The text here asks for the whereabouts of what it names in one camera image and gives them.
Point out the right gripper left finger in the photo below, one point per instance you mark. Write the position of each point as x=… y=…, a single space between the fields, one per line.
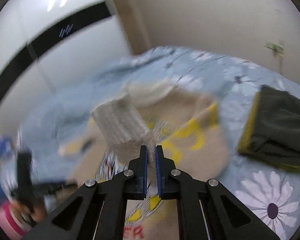
x=137 y=183

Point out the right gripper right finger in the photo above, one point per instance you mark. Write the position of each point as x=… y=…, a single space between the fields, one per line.
x=167 y=187

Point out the beige fluffy cartoon sweater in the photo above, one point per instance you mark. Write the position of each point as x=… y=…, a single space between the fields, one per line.
x=184 y=123

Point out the pink sleeve forearm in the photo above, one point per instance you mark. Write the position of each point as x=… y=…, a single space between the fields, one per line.
x=10 y=227

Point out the person's left hand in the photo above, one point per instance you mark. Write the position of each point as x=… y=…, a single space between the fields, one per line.
x=19 y=210

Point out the blue floral duvet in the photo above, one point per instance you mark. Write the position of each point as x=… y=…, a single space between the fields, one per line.
x=272 y=193

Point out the dark green yellow folded garment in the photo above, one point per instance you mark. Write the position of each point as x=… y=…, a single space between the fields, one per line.
x=272 y=131

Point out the white black wardrobe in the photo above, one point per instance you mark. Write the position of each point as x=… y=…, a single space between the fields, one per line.
x=46 y=45

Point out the wall power socket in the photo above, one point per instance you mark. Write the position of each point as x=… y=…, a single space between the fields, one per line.
x=277 y=48

